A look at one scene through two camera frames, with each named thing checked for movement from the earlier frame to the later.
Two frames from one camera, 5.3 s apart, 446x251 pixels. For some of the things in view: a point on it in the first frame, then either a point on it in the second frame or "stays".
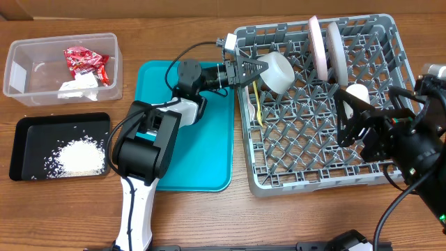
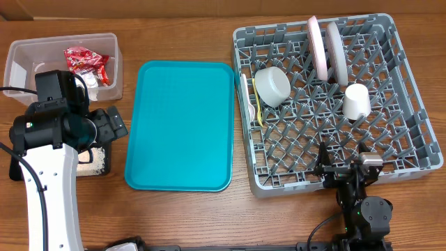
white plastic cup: (358, 90) stays
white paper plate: (318, 48) stays
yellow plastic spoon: (258, 115) stays
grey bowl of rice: (280, 75) to (272, 86)
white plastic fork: (251, 109) stays
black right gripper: (380, 125) to (335, 173)
